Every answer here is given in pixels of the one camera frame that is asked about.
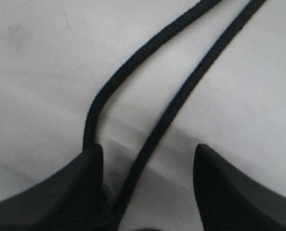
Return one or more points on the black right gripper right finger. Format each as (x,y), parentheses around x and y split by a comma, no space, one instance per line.
(229,200)

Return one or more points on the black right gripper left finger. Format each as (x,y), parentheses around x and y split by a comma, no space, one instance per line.
(72,199)

